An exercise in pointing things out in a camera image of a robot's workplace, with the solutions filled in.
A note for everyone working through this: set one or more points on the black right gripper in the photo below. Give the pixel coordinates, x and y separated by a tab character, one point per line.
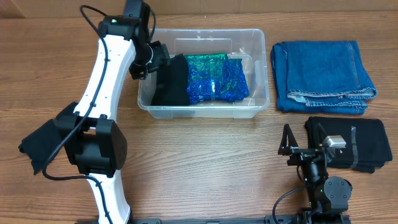
299	154

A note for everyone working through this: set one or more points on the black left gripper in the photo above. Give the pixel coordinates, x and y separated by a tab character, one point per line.
163	58

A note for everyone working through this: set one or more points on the blue denim jeans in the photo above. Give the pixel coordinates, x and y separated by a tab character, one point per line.
321	77

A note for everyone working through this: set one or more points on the large black cloth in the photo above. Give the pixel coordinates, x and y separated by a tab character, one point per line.
367	145

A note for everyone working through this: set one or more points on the green blue sequin cloth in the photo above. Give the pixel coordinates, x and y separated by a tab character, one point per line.
215	77

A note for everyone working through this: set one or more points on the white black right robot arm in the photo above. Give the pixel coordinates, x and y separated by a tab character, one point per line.
327	196

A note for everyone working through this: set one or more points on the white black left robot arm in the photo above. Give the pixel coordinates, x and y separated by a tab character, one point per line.
91	137

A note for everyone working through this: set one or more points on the clear plastic storage bin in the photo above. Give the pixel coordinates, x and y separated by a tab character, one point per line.
247	44

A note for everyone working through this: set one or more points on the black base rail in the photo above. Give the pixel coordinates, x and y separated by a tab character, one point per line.
217	221

